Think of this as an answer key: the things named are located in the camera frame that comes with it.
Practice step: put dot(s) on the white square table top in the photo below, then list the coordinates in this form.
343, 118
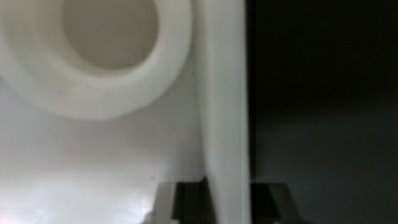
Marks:
122, 109

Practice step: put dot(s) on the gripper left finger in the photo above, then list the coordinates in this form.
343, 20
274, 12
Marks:
160, 214

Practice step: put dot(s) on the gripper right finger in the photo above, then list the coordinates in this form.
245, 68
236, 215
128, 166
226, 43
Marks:
289, 216

